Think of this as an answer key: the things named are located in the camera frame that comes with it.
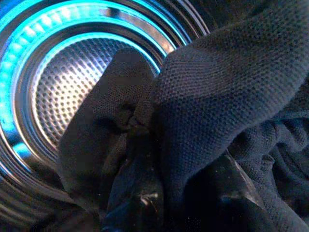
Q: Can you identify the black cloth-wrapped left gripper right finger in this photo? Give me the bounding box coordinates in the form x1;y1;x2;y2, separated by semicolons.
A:
187;153;277;232

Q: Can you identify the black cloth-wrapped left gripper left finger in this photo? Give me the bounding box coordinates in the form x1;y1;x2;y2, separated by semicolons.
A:
57;47;165;232

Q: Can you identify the dark navy knit garment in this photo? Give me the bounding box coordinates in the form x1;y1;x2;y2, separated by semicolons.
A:
134;0;309;232

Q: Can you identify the perforated steel washer drum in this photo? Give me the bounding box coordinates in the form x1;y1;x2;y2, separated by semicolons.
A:
30;36;161;151

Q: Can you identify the blue-lit washer door ring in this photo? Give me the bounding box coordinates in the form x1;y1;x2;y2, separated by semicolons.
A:
0;0;211;232

